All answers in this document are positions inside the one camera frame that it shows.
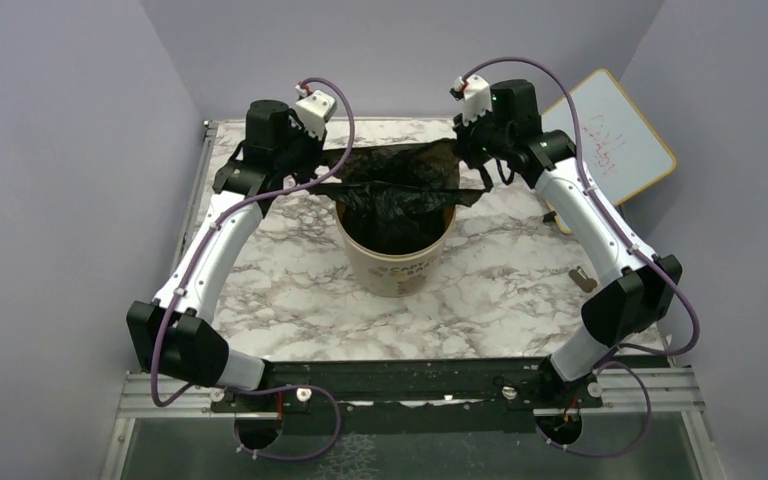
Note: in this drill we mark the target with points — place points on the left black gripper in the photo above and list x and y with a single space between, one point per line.
315 145

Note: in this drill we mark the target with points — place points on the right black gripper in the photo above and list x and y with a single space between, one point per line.
464 135

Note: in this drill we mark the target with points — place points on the black plastic trash bag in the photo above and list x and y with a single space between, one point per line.
395 197

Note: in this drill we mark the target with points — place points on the beige round trash bin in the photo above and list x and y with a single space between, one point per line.
394 276

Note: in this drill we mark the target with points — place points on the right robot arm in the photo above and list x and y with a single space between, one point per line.
634 281

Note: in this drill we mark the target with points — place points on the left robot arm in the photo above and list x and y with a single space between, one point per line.
172 334

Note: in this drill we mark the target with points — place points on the small grey metal piece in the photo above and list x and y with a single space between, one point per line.
580 277

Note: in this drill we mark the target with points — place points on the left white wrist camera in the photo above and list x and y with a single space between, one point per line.
314 108

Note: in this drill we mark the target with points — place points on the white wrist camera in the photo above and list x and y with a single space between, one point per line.
314 108
474 92

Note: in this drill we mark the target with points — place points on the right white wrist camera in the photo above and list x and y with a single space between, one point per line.
474 92

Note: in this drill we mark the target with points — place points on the white board with wooden frame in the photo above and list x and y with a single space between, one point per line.
622 150

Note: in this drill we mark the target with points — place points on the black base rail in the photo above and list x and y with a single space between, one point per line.
410 397

